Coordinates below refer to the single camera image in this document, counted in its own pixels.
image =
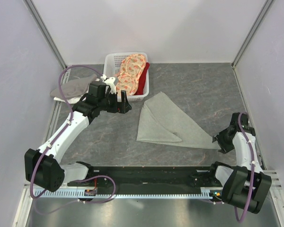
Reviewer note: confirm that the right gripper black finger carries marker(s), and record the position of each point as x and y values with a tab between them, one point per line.
216	139
221	150

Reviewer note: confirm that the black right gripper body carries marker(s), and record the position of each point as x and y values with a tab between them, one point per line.
224	140

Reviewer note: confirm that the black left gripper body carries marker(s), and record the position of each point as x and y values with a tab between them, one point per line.
109	103

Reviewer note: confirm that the grey-green cloth napkin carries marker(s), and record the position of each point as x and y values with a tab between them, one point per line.
163	122

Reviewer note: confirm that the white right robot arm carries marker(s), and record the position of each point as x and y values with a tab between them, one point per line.
244	186

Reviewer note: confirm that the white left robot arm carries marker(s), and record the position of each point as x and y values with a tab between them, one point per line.
42	166

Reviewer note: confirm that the grey cloth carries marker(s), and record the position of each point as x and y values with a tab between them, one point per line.
77	87

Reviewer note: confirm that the red cloth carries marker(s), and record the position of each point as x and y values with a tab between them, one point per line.
142	80

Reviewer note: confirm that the white perforated plastic basket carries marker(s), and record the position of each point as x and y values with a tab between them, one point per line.
112	66

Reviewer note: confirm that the floral mesh laundry bag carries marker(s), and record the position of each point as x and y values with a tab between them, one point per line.
130	71

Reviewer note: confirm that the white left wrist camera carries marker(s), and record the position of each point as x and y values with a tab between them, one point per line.
111	82

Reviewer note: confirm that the aluminium frame rail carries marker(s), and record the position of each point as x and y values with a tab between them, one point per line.
190	45

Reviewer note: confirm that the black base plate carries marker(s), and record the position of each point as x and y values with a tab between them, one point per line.
192	176

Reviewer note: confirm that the slotted cable duct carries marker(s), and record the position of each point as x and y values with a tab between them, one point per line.
86	193

